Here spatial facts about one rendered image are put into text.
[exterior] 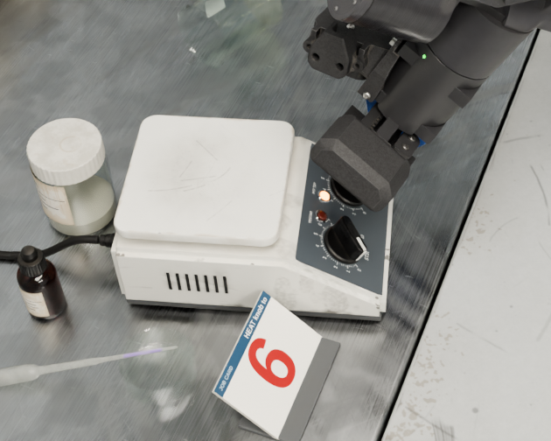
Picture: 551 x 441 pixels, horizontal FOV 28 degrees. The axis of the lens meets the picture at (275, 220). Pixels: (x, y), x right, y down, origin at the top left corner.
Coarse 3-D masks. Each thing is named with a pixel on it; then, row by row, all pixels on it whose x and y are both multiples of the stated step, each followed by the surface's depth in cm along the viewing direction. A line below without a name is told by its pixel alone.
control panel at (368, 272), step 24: (312, 144) 85; (312, 168) 84; (312, 192) 82; (312, 216) 81; (336, 216) 82; (360, 216) 84; (384, 216) 85; (312, 240) 80; (384, 240) 83; (312, 264) 78; (336, 264) 80; (360, 264) 81; (384, 264) 82
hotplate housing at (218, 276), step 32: (288, 192) 82; (288, 224) 80; (128, 256) 79; (160, 256) 79; (192, 256) 79; (224, 256) 78; (256, 256) 78; (288, 256) 78; (128, 288) 82; (160, 288) 81; (192, 288) 81; (224, 288) 80; (256, 288) 80; (288, 288) 80; (320, 288) 79; (352, 288) 79; (384, 288) 81
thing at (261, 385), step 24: (264, 312) 79; (264, 336) 78; (288, 336) 79; (312, 336) 81; (264, 360) 77; (288, 360) 78; (240, 384) 75; (264, 384) 77; (288, 384) 78; (264, 408) 76
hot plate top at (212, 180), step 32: (160, 128) 84; (192, 128) 84; (224, 128) 84; (256, 128) 84; (288, 128) 84; (160, 160) 82; (192, 160) 82; (224, 160) 82; (256, 160) 82; (288, 160) 81; (128, 192) 80; (160, 192) 80; (192, 192) 80; (224, 192) 80; (256, 192) 79; (128, 224) 78; (160, 224) 78; (192, 224) 78; (224, 224) 78; (256, 224) 77
